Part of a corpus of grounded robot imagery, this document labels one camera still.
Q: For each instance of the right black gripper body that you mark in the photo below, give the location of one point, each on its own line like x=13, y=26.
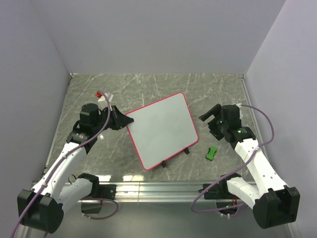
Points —
x=217, y=127

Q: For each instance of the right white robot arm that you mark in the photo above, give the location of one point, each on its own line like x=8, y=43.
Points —
x=255, y=182

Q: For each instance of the pink-framed whiteboard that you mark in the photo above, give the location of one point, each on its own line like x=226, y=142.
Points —
x=162, y=129

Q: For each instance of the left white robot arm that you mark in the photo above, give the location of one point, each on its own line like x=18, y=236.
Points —
x=44, y=206

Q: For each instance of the left black whiteboard foot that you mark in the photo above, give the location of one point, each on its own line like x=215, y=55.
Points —
x=164, y=163

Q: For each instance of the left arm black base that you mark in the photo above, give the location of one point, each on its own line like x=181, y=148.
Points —
x=107, y=191

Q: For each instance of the aluminium mounting rail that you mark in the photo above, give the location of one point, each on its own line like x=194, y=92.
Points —
x=130, y=191

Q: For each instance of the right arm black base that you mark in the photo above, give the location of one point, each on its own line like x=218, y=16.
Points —
x=219, y=191

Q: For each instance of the green whiteboard eraser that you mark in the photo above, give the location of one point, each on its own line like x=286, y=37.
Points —
x=211, y=153

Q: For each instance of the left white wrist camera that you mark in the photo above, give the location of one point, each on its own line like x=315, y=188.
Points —
x=102, y=100

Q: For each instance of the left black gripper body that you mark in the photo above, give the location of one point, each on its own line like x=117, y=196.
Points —
x=99, y=125

